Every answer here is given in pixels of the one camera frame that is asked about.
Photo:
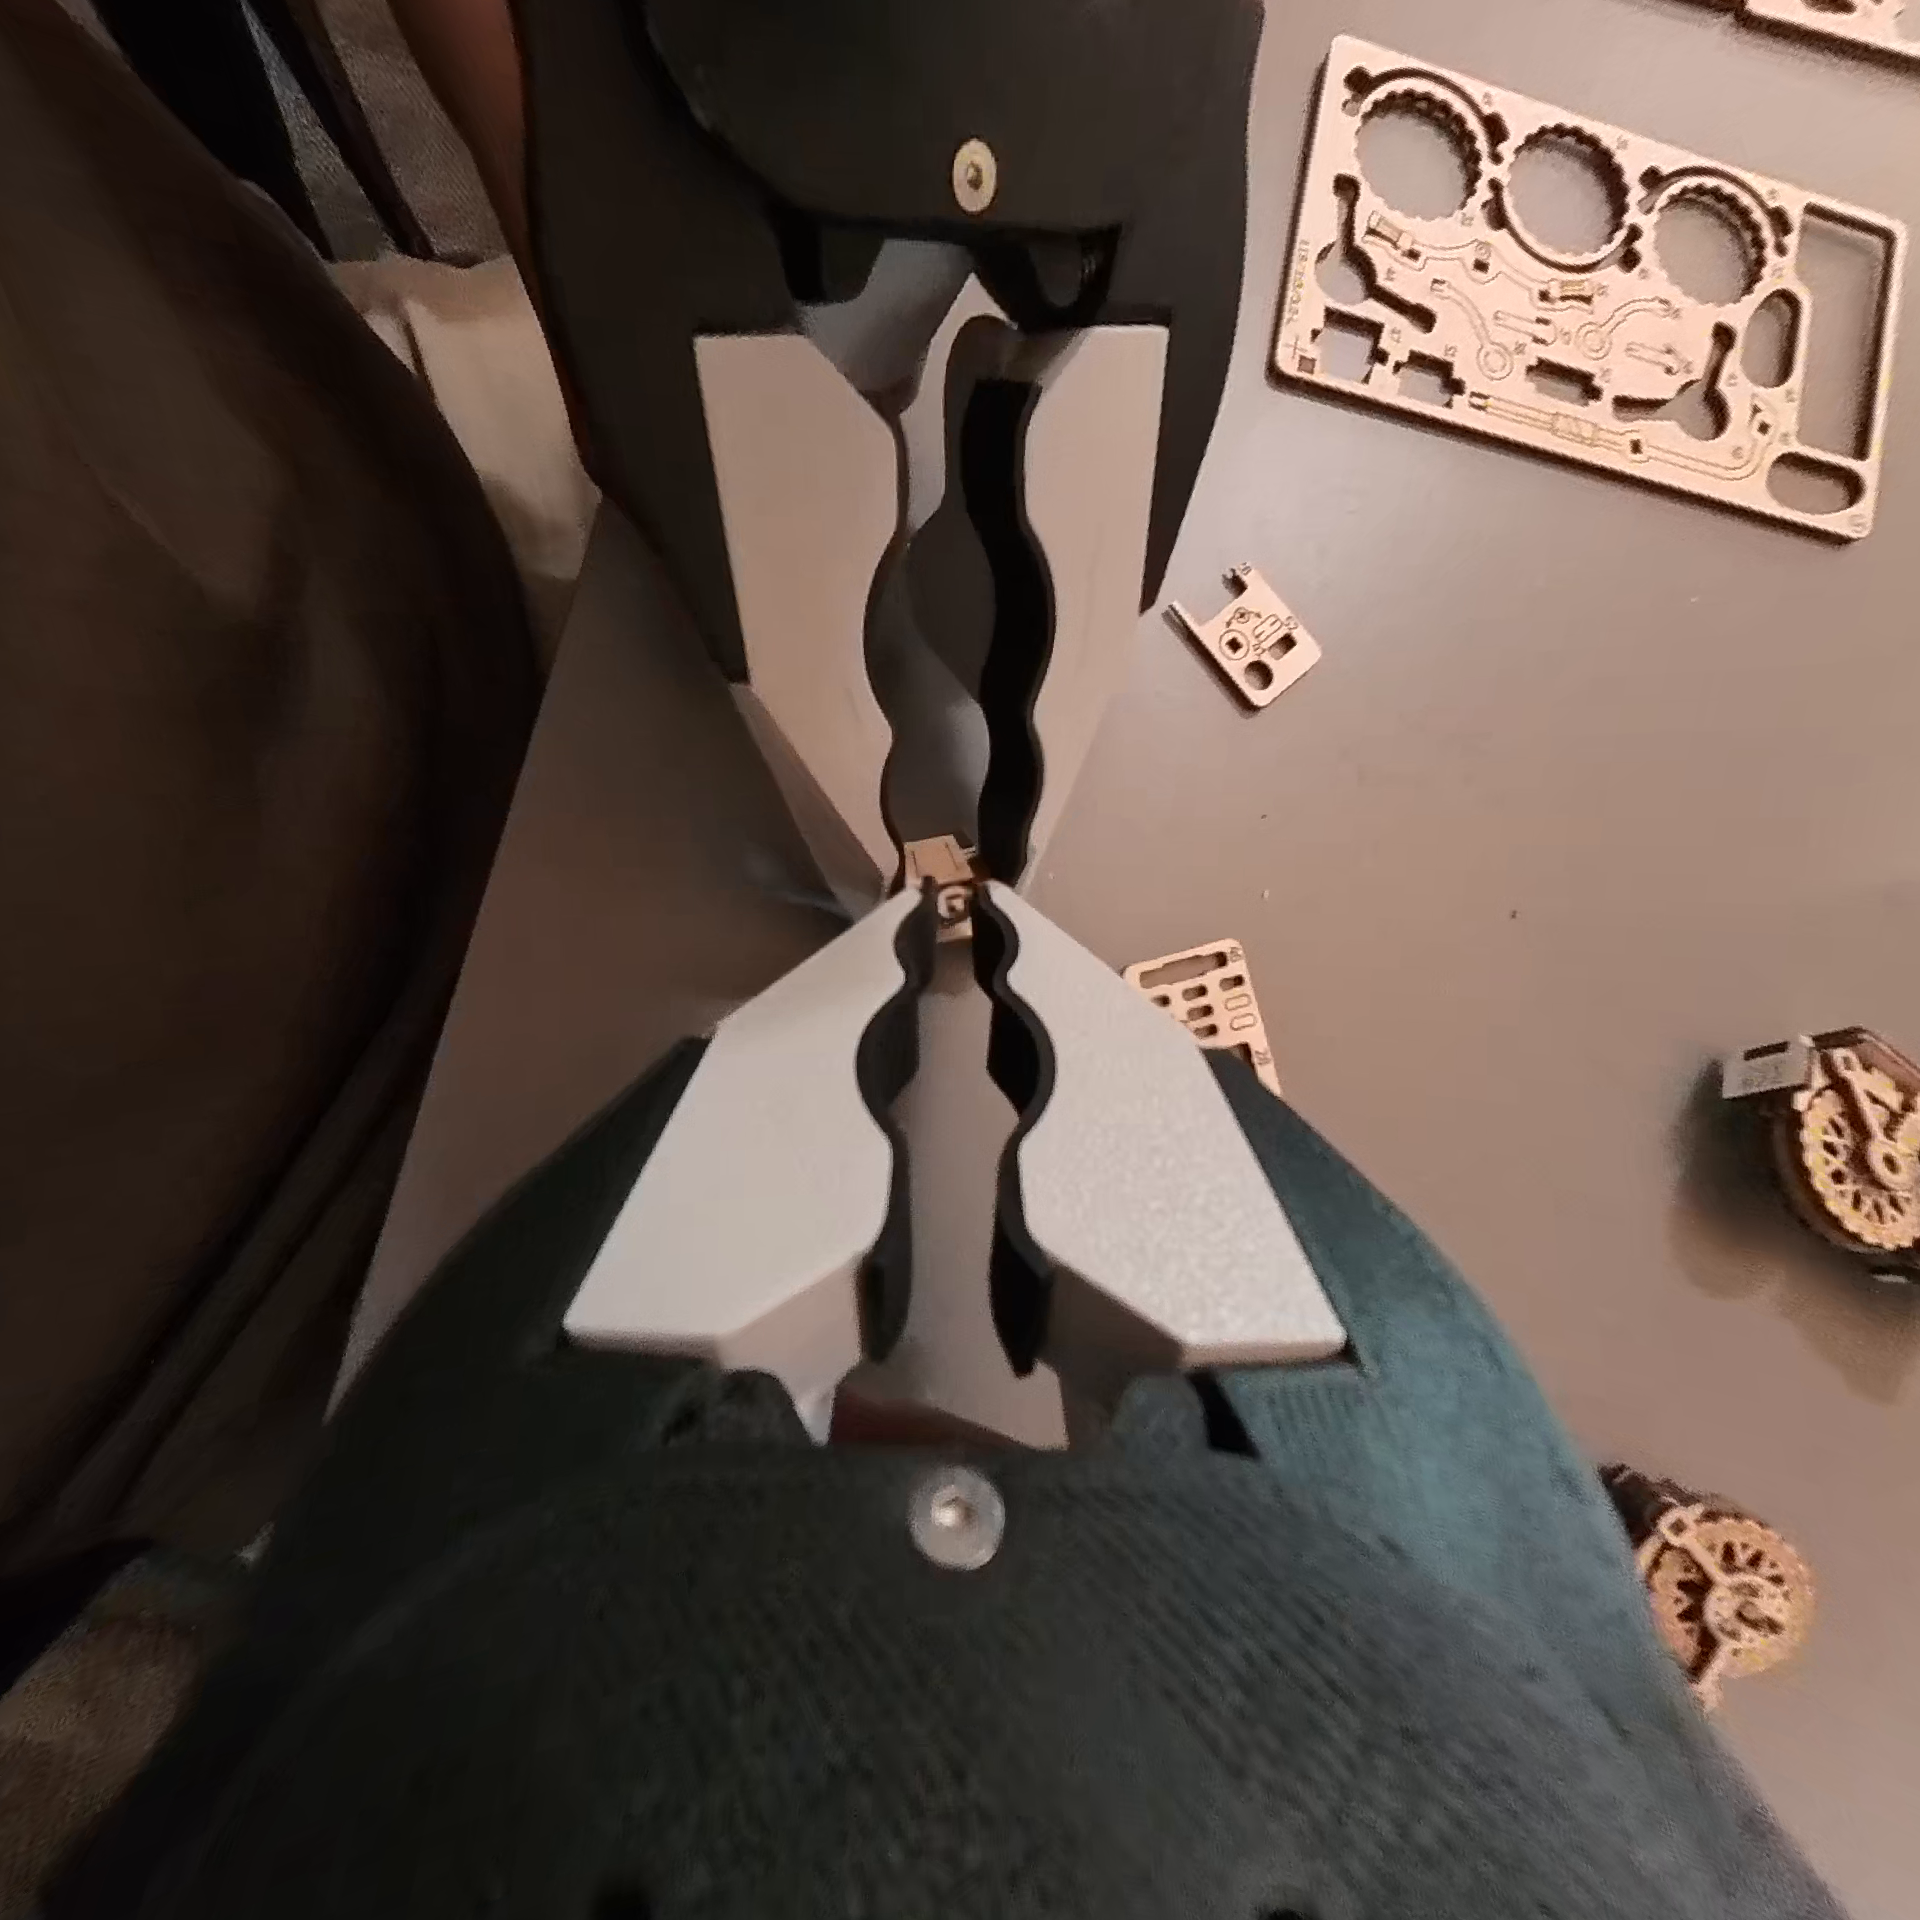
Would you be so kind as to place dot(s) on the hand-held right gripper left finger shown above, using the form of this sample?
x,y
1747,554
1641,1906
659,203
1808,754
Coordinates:
x,y
720,1201

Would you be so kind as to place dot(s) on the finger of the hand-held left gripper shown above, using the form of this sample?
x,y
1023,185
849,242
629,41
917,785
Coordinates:
x,y
781,494
1102,480

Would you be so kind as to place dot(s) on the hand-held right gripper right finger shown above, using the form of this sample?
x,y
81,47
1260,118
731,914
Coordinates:
x,y
1185,1201

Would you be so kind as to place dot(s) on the small wooden block assembly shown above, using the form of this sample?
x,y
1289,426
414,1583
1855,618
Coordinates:
x,y
943,887

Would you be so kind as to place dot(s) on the grey desk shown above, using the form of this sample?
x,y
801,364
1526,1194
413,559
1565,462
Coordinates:
x,y
1501,826

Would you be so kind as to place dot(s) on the wooden offcut with slots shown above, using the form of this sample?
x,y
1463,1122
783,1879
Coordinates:
x,y
1259,1049

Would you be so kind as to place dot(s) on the wooden offcut with round holes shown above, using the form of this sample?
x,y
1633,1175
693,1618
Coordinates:
x,y
1276,663

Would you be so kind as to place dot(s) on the large laser-cut wooden sheet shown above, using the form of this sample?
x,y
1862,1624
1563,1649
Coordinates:
x,y
1613,323

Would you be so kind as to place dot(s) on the person's dark brown clothing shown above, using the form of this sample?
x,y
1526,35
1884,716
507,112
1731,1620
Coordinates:
x,y
224,751

